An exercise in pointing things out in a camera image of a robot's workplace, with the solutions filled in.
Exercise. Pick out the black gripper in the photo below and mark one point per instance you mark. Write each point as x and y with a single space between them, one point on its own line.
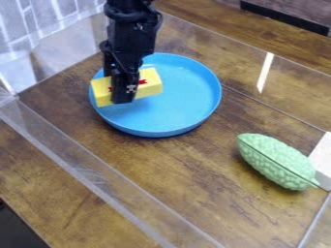
133 22

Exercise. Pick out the yellow butter block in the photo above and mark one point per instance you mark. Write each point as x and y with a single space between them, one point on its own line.
149 86

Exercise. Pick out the blue round tray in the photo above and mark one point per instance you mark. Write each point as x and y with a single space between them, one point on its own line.
179 109

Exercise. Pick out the white sponge block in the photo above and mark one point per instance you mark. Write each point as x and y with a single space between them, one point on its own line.
320 161

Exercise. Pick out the black baseboard strip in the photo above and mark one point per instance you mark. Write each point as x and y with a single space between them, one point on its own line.
279 16

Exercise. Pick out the green bitter melon toy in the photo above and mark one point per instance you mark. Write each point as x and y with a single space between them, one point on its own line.
278 161

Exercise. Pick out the clear acrylic enclosure wall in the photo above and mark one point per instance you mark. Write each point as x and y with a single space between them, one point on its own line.
93 188

